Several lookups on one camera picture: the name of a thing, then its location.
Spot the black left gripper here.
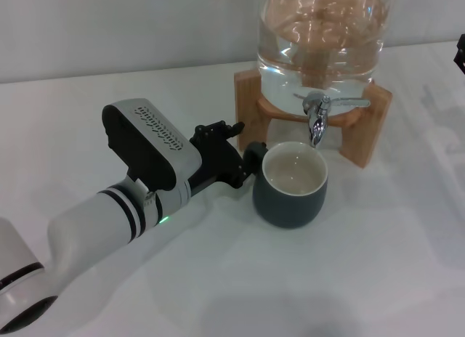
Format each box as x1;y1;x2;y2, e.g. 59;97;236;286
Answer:
187;121;259;198

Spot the dark teal ceramic mug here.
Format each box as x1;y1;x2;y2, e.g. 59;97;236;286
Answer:
242;141;329;230

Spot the chrome faucet tap with lever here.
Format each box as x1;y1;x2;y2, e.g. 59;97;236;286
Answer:
293;91;371;149

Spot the wooden dispenser stand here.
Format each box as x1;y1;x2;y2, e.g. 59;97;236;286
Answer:
234;68;393;169

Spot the clear glass water dispenser jar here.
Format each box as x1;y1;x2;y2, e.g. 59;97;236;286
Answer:
256;0;395;118

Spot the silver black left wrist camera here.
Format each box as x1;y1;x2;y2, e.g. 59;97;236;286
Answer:
101;97;201;192

